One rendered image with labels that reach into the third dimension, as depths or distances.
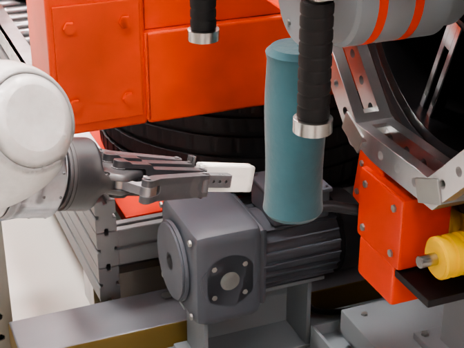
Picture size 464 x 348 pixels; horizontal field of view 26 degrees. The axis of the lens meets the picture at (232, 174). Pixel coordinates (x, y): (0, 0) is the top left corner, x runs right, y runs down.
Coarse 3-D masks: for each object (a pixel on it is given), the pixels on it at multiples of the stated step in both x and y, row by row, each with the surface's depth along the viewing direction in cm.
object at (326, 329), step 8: (336, 320) 179; (312, 328) 178; (320, 328) 179; (328, 328) 179; (336, 328) 180; (312, 336) 178; (320, 336) 175; (328, 336) 179; (336, 336) 179; (344, 336) 178; (312, 344) 179; (320, 344) 175; (328, 344) 173; (336, 344) 177; (344, 344) 177
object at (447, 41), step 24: (456, 24) 135; (384, 48) 151; (408, 48) 153; (432, 48) 154; (456, 48) 137; (408, 72) 151; (432, 72) 143; (456, 72) 140; (408, 96) 148; (432, 96) 146; (456, 96) 150; (432, 120) 145; (456, 120) 146; (432, 144) 142; (456, 144) 139
